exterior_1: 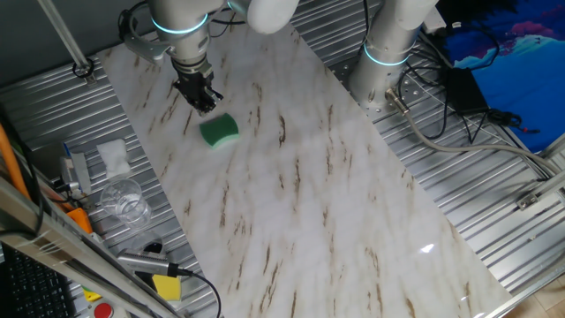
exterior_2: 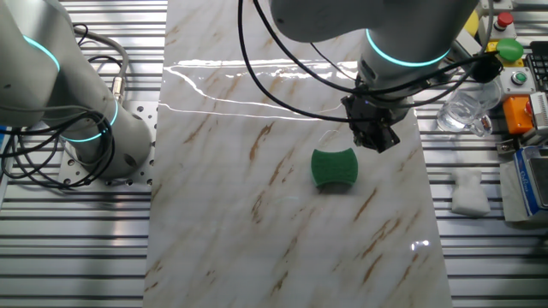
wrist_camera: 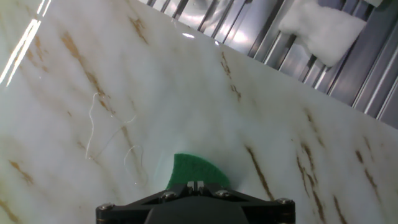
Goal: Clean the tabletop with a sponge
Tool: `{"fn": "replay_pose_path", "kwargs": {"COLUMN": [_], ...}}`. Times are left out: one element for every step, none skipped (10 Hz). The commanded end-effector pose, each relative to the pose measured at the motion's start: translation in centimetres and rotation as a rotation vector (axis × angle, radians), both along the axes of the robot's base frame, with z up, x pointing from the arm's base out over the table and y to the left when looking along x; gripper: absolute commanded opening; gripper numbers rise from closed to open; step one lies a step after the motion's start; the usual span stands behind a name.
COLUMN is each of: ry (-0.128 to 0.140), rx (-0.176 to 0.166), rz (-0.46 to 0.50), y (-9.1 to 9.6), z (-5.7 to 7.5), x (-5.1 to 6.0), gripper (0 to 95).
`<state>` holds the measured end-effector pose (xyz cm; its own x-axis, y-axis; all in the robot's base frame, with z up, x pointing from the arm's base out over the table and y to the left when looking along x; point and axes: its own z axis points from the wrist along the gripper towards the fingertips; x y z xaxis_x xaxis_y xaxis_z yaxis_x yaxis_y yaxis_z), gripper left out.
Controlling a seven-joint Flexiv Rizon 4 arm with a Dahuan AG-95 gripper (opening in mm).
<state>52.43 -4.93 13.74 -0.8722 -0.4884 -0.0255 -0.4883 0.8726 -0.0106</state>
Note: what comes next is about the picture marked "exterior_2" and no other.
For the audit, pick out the yellow box green button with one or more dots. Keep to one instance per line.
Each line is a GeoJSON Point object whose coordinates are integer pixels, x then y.
{"type": "Point", "coordinates": [509, 50]}

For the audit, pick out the small metal bracket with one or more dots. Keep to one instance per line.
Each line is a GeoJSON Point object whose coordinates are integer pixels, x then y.
{"type": "Point", "coordinates": [505, 146]}

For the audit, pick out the white ribbed device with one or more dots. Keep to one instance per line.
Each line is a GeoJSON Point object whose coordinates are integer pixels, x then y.
{"type": "Point", "coordinates": [539, 109]}

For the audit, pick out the white folded cloth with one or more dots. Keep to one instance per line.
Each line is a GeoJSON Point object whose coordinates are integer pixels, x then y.
{"type": "Point", "coordinates": [468, 194]}

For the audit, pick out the blue white digital scale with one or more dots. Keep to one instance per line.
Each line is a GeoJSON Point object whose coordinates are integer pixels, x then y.
{"type": "Point", "coordinates": [533, 179]}

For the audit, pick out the grey box small green button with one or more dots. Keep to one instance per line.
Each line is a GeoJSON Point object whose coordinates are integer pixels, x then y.
{"type": "Point", "coordinates": [519, 78]}

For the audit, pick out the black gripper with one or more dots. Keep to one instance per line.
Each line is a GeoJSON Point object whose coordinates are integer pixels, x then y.
{"type": "Point", "coordinates": [370, 117]}

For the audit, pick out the marble pattern board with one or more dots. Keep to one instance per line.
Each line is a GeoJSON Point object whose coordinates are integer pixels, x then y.
{"type": "Point", "coordinates": [257, 235]}

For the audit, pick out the grey box red button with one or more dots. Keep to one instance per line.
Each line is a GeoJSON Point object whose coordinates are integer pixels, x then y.
{"type": "Point", "coordinates": [504, 19]}

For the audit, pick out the black keyboard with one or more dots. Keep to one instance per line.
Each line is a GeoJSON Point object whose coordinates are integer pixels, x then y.
{"type": "Point", "coordinates": [538, 64]}

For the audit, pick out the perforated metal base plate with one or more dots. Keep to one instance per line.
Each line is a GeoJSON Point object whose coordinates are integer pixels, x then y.
{"type": "Point", "coordinates": [141, 111]}

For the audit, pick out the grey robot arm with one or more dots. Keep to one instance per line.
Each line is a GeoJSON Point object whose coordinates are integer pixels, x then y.
{"type": "Point", "coordinates": [34, 77]}

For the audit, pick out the orange box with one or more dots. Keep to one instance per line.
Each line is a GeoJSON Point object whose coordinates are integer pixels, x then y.
{"type": "Point", "coordinates": [516, 115]}

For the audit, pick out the clear glass mug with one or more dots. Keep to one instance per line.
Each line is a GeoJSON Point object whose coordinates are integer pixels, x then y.
{"type": "Point", "coordinates": [464, 113]}

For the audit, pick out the green sponge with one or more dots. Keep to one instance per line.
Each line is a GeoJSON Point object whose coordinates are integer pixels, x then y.
{"type": "Point", "coordinates": [335, 167]}

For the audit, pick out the plain grey switch box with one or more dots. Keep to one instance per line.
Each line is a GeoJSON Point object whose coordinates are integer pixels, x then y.
{"type": "Point", "coordinates": [501, 5]}

